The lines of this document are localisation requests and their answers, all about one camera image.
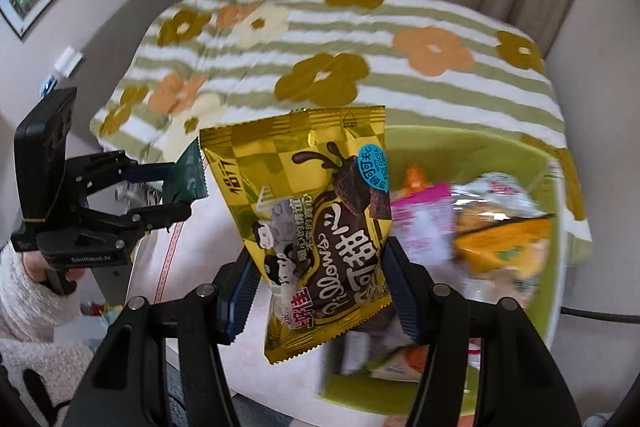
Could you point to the person's left hand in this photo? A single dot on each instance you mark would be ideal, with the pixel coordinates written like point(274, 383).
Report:
point(35, 267)

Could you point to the orange yellow snack bag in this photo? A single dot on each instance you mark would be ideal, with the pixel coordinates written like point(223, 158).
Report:
point(500, 242)

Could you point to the person's left forearm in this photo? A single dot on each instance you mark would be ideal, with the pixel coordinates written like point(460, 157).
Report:
point(30, 307)

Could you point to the green storage bin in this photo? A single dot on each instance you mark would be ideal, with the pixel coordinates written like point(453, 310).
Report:
point(450, 147)

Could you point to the pink snack packet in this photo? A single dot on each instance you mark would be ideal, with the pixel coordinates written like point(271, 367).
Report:
point(420, 217)

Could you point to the white orange packet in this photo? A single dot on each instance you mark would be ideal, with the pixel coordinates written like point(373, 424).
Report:
point(395, 364)

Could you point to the white wall holder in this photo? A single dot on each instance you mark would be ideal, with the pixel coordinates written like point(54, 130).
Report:
point(67, 59)

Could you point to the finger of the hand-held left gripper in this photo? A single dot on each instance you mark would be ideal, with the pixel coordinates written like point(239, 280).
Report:
point(160, 214)
point(150, 172)

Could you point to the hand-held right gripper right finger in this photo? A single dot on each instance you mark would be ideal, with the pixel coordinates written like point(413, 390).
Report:
point(402, 292)

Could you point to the small blue wall item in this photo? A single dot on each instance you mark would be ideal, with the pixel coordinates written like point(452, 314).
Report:
point(49, 84)

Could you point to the small orange packet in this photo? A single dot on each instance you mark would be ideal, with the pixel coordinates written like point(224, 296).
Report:
point(415, 177)

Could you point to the dark green snack packet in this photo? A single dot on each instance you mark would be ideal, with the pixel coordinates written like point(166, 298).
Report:
point(187, 177)

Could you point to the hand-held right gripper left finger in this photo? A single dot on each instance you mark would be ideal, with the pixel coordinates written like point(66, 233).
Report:
point(240, 302)

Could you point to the floral striped blanket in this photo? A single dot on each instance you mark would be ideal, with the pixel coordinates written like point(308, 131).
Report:
point(400, 97)

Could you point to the gold chocolate snack bag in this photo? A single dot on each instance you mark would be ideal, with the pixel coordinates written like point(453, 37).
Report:
point(300, 187)

